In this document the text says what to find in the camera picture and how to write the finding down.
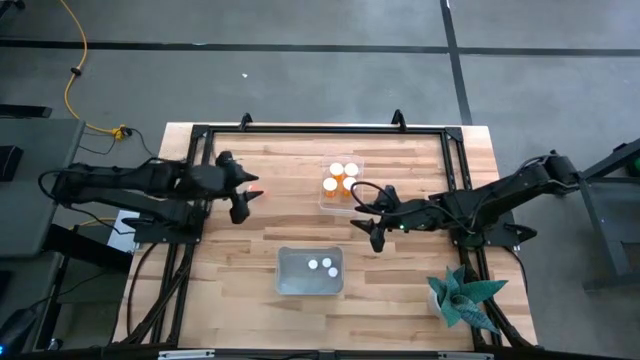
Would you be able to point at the large orange pill bottle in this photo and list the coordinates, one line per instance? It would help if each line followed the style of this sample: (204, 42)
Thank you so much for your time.
(336, 169)
(330, 184)
(349, 183)
(351, 169)

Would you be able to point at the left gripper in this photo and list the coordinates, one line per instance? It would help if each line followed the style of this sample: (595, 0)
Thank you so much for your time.
(210, 181)

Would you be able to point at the black flat bar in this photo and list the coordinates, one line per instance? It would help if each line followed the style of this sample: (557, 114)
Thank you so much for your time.
(25, 111)

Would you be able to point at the black box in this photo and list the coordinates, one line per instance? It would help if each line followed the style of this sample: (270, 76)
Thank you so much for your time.
(9, 162)

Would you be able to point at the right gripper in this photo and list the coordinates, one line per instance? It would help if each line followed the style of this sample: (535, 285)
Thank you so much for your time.
(407, 215)

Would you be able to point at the clear plastic bin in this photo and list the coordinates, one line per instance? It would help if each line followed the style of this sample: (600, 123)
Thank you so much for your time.
(340, 205)

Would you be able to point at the black rounded device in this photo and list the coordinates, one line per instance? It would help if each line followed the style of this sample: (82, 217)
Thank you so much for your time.
(15, 330)

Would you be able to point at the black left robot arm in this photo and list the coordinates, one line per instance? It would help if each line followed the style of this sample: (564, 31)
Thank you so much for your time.
(125, 177)

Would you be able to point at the green round object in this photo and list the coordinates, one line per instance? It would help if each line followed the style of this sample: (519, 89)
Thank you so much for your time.
(635, 166)

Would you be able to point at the green plant in white pot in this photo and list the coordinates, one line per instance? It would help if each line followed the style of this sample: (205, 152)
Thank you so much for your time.
(457, 300)

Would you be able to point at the dark metal stand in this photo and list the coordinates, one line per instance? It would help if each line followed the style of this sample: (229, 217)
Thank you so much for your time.
(602, 237)

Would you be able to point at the black aluminium table frame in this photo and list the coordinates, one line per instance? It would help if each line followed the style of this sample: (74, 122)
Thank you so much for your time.
(325, 130)

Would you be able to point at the grey plastic bin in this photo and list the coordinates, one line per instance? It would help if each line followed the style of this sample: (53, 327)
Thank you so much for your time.
(300, 280)

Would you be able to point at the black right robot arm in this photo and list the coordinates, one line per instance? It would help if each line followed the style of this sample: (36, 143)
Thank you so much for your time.
(500, 192)

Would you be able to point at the silver metal bracket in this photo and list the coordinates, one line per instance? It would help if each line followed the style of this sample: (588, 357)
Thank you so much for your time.
(465, 356)
(186, 354)

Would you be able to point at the grey side table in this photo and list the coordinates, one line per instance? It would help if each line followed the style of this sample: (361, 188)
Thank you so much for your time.
(30, 220)

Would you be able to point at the black stand beam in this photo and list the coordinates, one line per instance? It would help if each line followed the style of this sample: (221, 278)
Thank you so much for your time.
(85, 247)

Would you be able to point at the white paper label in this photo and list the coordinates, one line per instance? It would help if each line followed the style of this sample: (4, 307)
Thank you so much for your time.
(119, 238)

